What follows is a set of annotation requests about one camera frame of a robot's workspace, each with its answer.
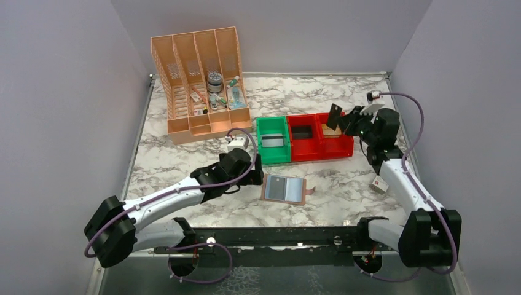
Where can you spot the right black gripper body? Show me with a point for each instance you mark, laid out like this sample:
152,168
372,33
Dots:
349,123

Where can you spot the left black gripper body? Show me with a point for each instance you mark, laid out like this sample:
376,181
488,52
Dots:
255,171

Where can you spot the black VIP credit card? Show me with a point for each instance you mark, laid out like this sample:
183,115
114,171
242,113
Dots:
334,114

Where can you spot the red plastic double bin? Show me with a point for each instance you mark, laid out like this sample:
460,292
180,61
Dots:
309,141

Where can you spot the green plastic bin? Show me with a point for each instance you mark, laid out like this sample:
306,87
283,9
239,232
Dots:
278,124

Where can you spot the orange plastic file organizer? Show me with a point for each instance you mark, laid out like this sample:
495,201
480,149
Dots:
183,62

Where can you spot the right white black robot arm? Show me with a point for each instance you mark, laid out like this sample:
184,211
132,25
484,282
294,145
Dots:
431,235

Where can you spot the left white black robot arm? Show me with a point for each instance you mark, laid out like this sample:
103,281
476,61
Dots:
119,228

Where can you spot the gold card box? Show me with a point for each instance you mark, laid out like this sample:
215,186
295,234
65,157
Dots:
331,133

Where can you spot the grey card in green bin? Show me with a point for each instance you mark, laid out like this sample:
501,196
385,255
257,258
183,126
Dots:
272,140

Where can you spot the small red white box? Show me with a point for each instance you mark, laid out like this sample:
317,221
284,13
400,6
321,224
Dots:
379,185

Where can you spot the green marker pen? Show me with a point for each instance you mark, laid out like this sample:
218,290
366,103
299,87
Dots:
221,101

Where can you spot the blue packaged item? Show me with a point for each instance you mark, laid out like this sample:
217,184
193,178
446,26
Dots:
235,98

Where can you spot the red white small packet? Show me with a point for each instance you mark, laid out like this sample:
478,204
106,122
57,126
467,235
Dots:
198,97

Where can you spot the small round tin can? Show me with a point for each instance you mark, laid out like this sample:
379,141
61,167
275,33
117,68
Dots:
214,82

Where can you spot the green white glue tube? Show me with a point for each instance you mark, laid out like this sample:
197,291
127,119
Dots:
233,82

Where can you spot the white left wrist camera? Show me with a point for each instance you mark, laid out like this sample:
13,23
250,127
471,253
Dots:
237,142

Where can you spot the black metal base rail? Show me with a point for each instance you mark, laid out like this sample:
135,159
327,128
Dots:
339,237

